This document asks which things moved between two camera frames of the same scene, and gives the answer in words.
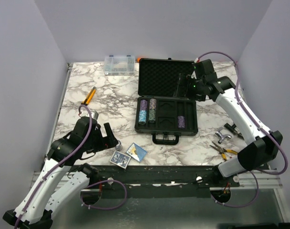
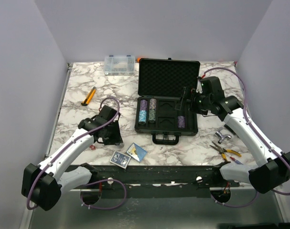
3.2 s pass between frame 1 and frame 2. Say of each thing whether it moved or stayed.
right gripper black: moved
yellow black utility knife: stayed
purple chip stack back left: stayed
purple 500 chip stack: stayed
